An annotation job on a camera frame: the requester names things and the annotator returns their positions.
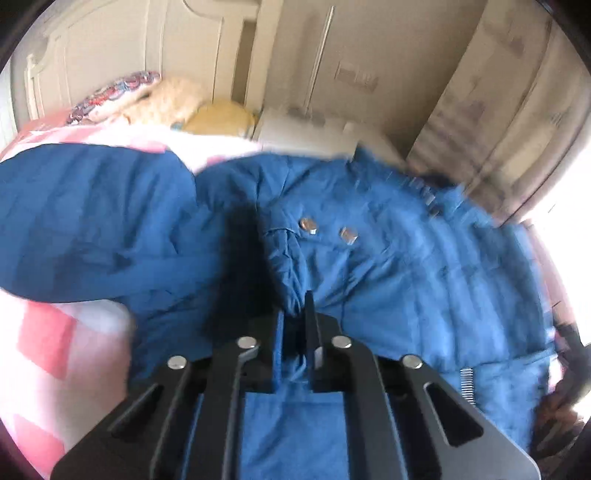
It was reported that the blue quilted down jacket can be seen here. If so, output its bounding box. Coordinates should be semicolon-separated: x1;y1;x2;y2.
1;144;554;479

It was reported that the pink checkered bed sheet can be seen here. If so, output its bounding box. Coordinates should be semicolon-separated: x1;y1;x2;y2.
1;112;262;479

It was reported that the white bedside table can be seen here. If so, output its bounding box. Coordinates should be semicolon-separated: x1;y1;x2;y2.
252;108;405;167

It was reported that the beige ship print curtain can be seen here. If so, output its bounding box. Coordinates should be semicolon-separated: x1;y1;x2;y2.
407;1;590;222

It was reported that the yellow pillow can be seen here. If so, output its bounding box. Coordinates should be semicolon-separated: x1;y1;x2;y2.
182;101;256;139

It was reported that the red blue patterned pillow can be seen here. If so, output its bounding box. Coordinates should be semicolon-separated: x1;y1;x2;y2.
66;71;161;125

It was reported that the beige floral pillow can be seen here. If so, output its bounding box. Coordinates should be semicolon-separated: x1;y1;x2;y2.
119;77;209;128

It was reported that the cream wooden headboard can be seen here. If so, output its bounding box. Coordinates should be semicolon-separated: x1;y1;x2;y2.
25;0;259;119

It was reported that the white lamp pole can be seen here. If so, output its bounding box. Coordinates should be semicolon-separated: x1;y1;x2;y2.
303;5;335;118

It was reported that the wall socket panel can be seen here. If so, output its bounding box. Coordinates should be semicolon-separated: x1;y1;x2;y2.
335;62;379;92

